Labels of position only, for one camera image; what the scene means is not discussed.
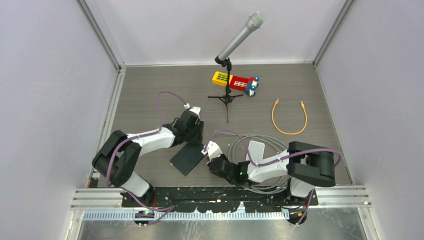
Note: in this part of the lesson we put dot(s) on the black microphone tripod stand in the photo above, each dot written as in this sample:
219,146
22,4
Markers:
227,98

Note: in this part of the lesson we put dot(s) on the slotted cable duct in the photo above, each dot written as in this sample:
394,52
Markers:
138,215

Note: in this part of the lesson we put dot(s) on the colourful toy block vehicle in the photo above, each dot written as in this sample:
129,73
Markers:
246,85

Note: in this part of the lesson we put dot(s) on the grey handheld microphone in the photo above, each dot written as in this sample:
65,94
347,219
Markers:
253,23

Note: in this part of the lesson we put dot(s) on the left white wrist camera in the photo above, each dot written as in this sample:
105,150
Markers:
195,110

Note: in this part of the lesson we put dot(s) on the black network switch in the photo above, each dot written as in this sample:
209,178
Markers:
187,157

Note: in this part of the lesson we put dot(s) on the white network switch box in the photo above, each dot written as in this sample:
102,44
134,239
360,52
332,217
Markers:
256,150

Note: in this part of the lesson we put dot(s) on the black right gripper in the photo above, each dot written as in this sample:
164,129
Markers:
222,156

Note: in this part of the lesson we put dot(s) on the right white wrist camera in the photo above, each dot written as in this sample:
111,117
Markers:
212,151

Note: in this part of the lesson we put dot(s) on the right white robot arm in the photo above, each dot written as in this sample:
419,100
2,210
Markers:
307,166

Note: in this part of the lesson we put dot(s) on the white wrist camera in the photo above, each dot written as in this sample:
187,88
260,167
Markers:
212,151
195,110

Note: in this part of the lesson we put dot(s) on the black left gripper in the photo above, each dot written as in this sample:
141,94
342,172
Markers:
198,138

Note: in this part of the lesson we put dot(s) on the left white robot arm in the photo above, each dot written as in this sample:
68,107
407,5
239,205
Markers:
117,158

